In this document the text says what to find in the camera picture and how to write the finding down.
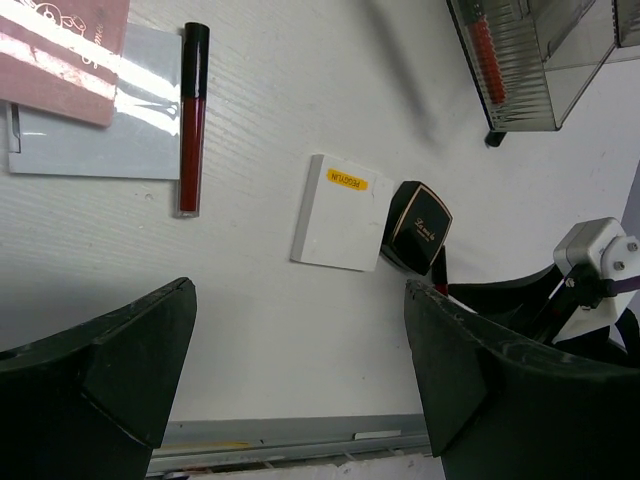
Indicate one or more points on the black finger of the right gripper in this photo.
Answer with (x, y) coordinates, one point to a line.
(532, 307)

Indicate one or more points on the pink makeup card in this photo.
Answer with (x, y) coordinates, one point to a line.
(62, 57)

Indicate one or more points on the white flat packet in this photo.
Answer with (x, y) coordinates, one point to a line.
(143, 139)

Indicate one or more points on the black gold compact case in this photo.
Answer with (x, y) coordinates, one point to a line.
(416, 228)

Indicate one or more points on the aluminium front rail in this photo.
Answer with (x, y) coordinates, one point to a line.
(189, 445)

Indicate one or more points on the clear acrylic drawer organizer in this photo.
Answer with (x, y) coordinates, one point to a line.
(549, 53)

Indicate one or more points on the dark red lip gloss left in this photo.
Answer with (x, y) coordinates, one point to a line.
(194, 91)

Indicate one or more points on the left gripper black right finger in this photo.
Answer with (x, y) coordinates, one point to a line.
(498, 405)

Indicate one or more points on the white square compact box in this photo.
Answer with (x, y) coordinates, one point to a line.
(343, 214)

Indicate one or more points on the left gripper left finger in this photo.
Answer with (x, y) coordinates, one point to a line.
(93, 401)

